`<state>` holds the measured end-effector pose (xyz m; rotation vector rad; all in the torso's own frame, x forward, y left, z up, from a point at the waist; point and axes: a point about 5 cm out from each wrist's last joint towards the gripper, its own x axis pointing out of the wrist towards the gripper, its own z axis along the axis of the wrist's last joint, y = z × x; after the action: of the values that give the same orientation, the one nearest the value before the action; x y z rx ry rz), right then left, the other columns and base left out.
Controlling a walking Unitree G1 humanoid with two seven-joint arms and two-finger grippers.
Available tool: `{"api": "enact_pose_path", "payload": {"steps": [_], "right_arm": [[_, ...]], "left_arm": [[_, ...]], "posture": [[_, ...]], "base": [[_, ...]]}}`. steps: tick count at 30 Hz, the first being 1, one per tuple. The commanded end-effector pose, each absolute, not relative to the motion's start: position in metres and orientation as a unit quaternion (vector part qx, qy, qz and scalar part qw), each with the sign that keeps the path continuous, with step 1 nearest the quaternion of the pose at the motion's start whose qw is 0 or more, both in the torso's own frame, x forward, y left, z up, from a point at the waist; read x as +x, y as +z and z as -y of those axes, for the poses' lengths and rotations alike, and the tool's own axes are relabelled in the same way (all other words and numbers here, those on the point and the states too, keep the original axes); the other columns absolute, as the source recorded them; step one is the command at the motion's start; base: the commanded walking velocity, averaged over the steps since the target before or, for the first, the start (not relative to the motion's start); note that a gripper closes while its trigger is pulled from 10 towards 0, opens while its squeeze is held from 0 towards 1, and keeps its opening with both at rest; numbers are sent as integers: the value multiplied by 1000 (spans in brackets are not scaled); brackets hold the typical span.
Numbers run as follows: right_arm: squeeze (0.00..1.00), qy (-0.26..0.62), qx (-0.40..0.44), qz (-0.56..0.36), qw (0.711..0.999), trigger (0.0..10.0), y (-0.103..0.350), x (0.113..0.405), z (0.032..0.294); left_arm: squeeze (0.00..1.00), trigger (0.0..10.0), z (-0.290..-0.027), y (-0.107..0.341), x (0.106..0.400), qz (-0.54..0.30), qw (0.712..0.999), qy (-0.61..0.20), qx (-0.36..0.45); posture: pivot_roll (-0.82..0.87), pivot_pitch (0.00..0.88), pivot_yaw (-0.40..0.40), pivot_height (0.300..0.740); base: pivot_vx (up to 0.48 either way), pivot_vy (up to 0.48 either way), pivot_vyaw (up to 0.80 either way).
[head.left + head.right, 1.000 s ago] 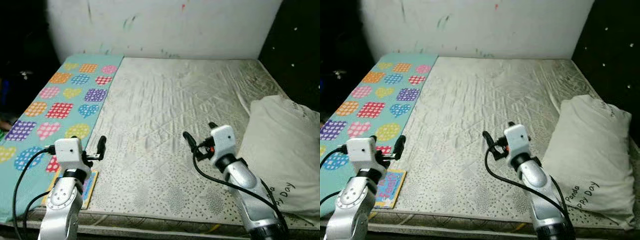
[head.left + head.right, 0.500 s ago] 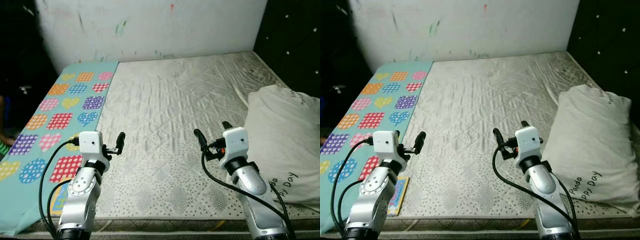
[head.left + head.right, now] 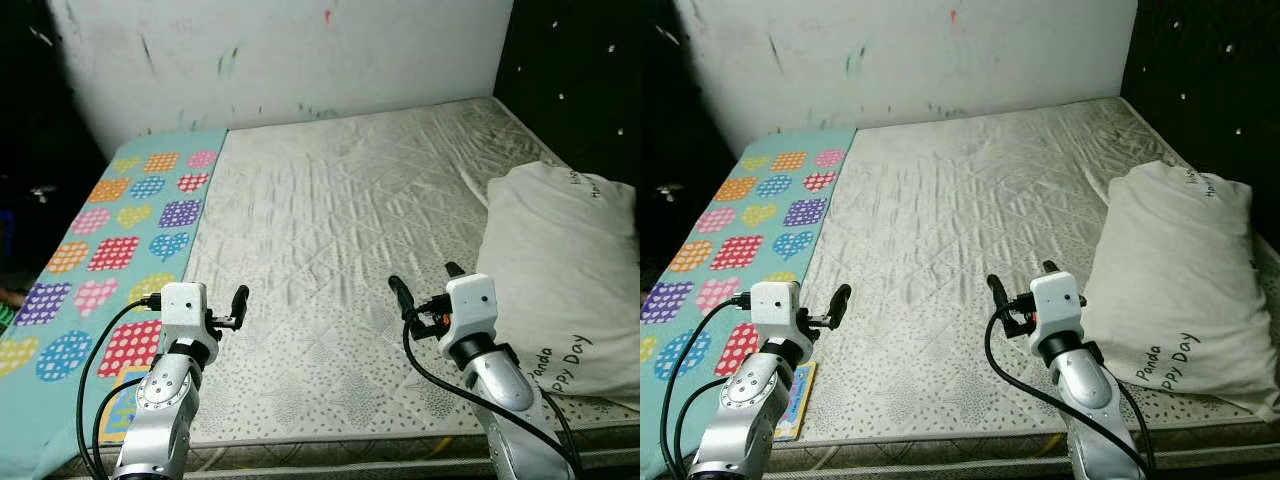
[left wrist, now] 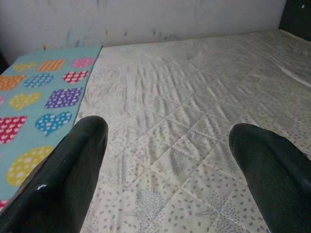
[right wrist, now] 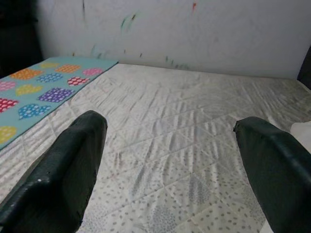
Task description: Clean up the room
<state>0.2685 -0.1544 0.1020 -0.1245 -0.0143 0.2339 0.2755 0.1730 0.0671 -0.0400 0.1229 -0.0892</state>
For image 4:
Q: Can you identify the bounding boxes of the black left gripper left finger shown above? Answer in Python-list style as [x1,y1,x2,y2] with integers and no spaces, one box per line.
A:
[0,116,109,233]

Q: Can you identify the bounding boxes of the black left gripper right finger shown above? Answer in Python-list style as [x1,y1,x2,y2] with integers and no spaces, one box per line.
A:
[228,123,311,233]

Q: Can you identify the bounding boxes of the teal mat with coloured shapes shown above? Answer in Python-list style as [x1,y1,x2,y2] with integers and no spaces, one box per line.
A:
[0,45,103,212]

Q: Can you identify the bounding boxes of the white quilted mattress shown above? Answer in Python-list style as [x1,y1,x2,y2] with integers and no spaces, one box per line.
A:
[72,29,311,233]

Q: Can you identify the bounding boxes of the black tufted headboard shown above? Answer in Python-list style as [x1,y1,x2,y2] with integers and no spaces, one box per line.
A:
[278,0,311,42]

